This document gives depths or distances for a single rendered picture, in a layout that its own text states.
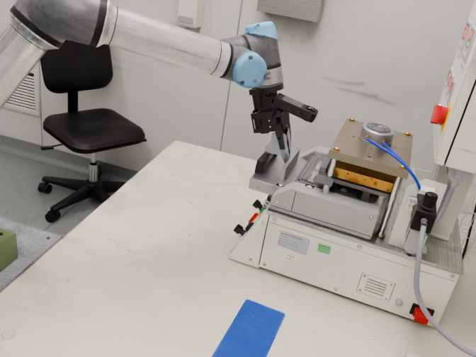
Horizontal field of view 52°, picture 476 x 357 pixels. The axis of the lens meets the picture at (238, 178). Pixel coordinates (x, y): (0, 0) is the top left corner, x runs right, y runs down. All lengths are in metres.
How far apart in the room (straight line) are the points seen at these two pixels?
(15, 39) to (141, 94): 1.89
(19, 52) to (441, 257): 1.02
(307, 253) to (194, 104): 1.76
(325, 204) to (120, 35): 0.58
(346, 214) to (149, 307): 0.49
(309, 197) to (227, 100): 1.68
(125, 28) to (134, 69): 1.95
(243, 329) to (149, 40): 0.64
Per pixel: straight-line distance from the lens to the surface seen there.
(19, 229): 1.39
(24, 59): 1.12
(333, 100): 2.65
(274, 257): 1.24
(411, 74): 2.61
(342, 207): 1.14
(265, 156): 1.27
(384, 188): 1.18
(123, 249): 1.29
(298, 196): 1.15
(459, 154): 1.08
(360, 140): 1.23
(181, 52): 1.01
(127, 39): 0.99
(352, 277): 1.22
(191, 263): 1.26
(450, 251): 1.25
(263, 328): 1.12
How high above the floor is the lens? 1.51
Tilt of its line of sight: 26 degrees down
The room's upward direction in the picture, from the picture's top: 10 degrees clockwise
